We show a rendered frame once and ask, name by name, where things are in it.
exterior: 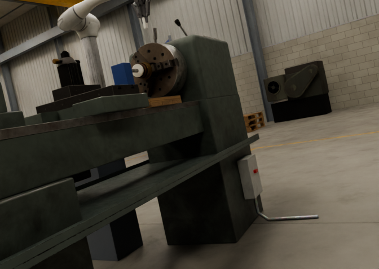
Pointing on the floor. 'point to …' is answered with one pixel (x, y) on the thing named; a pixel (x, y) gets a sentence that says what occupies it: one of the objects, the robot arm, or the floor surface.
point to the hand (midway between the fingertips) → (145, 23)
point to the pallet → (254, 121)
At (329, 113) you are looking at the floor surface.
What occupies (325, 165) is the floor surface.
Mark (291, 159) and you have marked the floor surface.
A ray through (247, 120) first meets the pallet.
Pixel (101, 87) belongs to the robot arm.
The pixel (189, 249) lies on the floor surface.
